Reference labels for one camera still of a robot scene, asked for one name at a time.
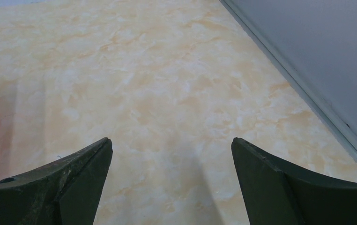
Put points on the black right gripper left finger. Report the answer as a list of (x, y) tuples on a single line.
[(64, 192)]

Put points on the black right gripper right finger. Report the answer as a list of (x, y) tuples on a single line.
[(278, 192)]

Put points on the right aluminium side rail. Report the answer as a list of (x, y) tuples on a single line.
[(314, 45)]

